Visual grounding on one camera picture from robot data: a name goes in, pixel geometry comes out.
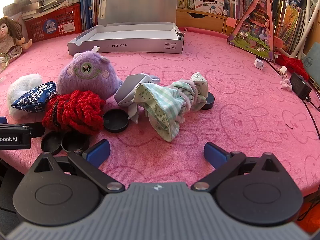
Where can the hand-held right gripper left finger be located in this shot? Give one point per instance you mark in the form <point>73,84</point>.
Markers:
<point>98,152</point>

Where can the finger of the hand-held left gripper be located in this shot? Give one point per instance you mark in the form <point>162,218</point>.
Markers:
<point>36,130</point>
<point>2,120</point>

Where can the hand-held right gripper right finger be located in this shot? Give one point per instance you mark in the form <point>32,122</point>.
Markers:
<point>215,155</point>

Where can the blue patterned cloth pouch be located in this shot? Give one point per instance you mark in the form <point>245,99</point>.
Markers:
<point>35,97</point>

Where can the white fluffy plush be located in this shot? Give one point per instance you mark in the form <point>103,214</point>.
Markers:
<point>22,82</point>

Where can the red knitted yarn piece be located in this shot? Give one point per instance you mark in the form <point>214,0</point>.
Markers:
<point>77,112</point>

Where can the lilac fuzzy scrunchie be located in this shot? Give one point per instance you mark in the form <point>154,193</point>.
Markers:
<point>186,97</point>

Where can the grey paper origami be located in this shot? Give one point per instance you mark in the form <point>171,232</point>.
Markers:
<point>127,90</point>

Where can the green checked cloth dress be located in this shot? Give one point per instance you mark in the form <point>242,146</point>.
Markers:
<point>160,110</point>

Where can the purple monster plush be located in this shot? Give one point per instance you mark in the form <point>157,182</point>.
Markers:
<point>85,76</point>

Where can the grey file box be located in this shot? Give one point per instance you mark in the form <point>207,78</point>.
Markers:
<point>140,46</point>

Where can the pink bunny print mat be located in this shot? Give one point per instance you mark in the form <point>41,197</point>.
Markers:
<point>225,130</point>

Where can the brown-haired baby doll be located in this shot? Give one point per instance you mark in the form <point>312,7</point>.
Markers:
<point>7,42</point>

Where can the small pink fuzzy piece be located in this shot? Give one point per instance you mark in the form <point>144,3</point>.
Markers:
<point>286,83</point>

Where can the small white folded paper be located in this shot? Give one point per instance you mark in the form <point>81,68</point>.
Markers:
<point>259,63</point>

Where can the small white block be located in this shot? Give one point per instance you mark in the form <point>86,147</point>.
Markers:
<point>283,70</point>

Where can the grid pattern board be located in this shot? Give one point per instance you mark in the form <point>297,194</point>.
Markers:
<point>12,11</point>

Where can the black power adapter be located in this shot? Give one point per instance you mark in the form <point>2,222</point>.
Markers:
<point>300,85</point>

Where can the large red plastic basket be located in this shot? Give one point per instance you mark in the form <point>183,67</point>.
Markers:
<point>65,20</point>

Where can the red knitted cloth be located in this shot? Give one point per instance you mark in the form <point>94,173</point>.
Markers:
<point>292,63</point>

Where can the black binder clip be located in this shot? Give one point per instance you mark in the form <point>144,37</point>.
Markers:
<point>179,35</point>

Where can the pink triangular toy house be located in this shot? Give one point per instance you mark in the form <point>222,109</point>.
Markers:
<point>252,35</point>

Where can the row of upright books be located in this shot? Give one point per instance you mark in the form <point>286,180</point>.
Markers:
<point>87,5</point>

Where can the wooden drawer unit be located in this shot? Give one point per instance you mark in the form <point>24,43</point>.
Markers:
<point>200,20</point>

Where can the green notebook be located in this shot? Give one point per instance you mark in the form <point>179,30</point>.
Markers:
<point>313,60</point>

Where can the white label printer box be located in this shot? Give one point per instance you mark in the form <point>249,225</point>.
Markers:
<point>208,3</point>

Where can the white plastic pipes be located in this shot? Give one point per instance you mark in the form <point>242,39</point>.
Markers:
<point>308,17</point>

